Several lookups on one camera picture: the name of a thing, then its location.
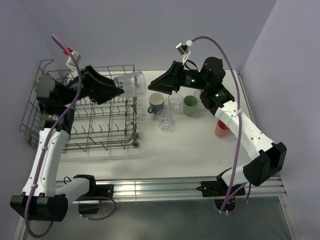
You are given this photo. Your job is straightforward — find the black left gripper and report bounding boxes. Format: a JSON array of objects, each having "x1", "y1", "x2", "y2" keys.
[{"x1": 59, "y1": 65, "x2": 124, "y2": 107}]

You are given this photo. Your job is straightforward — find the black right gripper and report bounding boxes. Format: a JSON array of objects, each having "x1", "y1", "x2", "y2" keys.
[{"x1": 148, "y1": 60, "x2": 209, "y2": 95}]

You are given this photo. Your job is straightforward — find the clear faceted glass tumbler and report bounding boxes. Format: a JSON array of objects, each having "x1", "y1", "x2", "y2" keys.
[{"x1": 113, "y1": 71, "x2": 147, "y2": 98}]

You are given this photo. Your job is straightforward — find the clear glass mug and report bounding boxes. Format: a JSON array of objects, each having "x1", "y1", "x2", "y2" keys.
[{"x1": 193, "y1": 89, "x2": 205, "y2": 110}]

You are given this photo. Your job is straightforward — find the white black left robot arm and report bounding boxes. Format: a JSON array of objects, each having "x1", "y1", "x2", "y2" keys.
[{"x1": 10, "y1": 65, "x2": 125, "y2": 222}]

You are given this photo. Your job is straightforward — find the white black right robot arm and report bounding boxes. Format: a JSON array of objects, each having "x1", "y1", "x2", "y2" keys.
[{"x1": 148, "y1": 57, "x2": 287, "y2": 195}]

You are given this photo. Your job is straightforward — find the grey-blue mug cream inside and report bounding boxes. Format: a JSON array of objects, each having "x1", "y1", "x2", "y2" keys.
[{"x1": 147, "y1": 92, "x2": 165, "y2": 114}]

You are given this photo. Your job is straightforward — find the green ceramic cup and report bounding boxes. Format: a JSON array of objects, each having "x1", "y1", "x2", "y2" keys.
[{"x1": 183, "y1": 95, "x2": 198, "y2": 116}]

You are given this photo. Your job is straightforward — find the pink cup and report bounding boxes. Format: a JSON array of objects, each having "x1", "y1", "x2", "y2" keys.
[{"x1": 215, "y1": 120, "x2": 230, "y2": 138}]

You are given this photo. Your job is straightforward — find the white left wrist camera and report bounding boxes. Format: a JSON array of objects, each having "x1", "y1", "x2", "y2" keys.
[{"x1": 62, "y1": 47, "x2": 83, "y2": 73}]

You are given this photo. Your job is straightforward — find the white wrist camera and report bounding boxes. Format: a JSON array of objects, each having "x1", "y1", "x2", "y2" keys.
[
  {"x1": 175, "y1": 39, "x2": 193, "y2": 65},
  {"x1": 62, "y1": 47, "x2": 83, "y2": 73}
]

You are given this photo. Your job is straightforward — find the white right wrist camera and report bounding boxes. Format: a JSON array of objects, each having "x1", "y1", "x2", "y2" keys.
[{"x1": 175, "y1": 39, "x2": 193, "y2": 65}]

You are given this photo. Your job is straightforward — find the grey wire dish rack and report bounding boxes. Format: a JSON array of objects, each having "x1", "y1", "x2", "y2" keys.
[{"x1": 18, "y1": 59, "x2": 139, "y2": 154}]

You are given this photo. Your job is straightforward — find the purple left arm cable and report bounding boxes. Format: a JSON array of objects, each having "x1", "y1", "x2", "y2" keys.
[{"x1": 24, "y1": 34, "x2": 117, "y2": 238}]

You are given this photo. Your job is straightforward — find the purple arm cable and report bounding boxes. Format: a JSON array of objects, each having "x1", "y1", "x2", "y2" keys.
[
  {"x1": 24, "y1": 34, "x2": 117, "y2": 238},
  {"x1": 191, "y1": 36, "x2": 251, "y2": 214}
]

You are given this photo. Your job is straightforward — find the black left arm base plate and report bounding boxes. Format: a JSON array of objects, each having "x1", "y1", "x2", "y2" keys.
[{"x1": 76, "y1": 184, "x2": 114, "y2": 215}]

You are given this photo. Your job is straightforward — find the aluminium mounting rail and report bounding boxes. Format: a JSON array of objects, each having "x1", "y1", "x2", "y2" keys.
[{"x1": 23, "y1": 174, "x2": 287, "y2": 205}]

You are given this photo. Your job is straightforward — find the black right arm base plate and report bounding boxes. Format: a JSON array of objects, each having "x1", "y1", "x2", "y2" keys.
[{"x1": 196, "y1": 179, "x2": 247, "y2": 198}]

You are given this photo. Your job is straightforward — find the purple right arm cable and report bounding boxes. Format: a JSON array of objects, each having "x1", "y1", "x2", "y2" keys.
[{"x1": 191, "y1": 36, "x2": 251, "y2": 214}]

